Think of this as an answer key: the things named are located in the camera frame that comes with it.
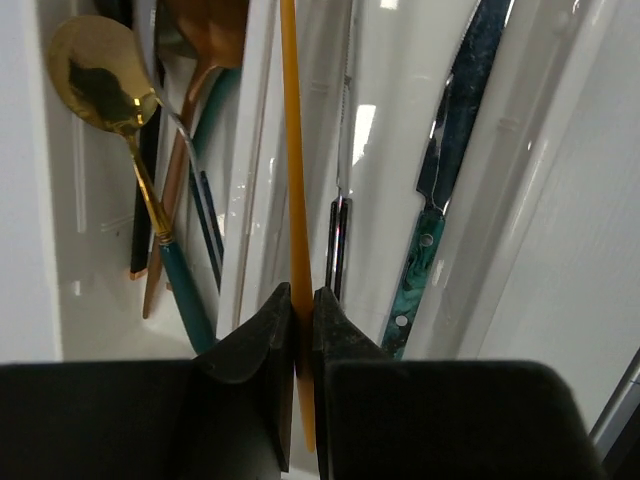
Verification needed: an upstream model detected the dark handled steel knife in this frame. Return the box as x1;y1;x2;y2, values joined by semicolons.
325;1;358;301

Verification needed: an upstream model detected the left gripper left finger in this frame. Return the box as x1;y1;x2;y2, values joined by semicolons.
192;283;293;473

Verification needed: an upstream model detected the gold spoon blue handle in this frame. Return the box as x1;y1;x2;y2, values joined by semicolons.
47;15;215;354

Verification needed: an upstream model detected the black plastic spoon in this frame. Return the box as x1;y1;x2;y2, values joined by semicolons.
128;99;164;281

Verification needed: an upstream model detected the upper white tray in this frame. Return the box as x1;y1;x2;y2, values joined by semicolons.
18;1;257;361

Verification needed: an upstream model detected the teal handled steel knife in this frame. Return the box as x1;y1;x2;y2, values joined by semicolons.
380;0;513;359

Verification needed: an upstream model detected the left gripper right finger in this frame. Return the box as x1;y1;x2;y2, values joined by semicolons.
311;287;390;475

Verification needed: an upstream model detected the lower white tray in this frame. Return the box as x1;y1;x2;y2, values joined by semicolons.
234;0;640;451

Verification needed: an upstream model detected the white tray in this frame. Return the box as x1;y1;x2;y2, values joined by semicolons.
18;1;257;361
234;0;640;451

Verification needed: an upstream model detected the orange plastic knife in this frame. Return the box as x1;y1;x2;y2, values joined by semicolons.
280;1;316;452

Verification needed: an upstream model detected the copper metal spoon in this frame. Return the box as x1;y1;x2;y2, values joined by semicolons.
142;0;249;319

